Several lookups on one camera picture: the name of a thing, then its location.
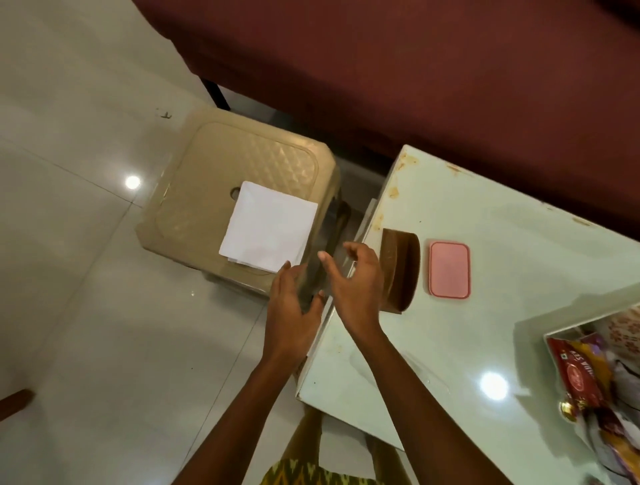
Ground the person's right hand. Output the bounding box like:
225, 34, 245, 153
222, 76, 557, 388
317, 242, 387, 341

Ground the person's left hand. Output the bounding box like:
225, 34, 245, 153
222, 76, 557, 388
261, 260, 326, 368

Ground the clear plastic container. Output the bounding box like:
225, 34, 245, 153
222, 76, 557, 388
299, 235, 362, 306

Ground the person's right forearm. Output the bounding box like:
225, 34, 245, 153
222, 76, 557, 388
348, 327, 515, 485

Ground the person's left forearm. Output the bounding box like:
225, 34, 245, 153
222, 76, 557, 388
171, 350, 312, 485

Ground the brown wooden holder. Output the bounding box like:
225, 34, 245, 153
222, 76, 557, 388
378, 228, 421, 315

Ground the white paper sheet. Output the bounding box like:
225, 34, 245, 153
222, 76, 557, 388
227, 257, 267, 276
219, 181, 319, 274

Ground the pink container lid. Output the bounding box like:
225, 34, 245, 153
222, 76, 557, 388
427, 241, 472, 300

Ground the beige plastic stool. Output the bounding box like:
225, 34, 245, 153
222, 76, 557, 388
135, 106, 351, 299

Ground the yellow patterned garment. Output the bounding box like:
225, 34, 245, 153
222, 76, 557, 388
259, 459, 387, 485

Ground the black sofa leg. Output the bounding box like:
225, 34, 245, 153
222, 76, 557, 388
201, 77, 231, 112

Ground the maroon sofa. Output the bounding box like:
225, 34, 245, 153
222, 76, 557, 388
132, 0, 640, 242

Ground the white box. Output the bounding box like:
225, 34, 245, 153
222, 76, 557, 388
543, 299, 640, 485

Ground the red snack packet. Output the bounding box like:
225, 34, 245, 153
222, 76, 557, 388
546, 334, 640, 483

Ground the floral patterned packet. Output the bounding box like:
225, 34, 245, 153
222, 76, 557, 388
602, 306, 640, 360

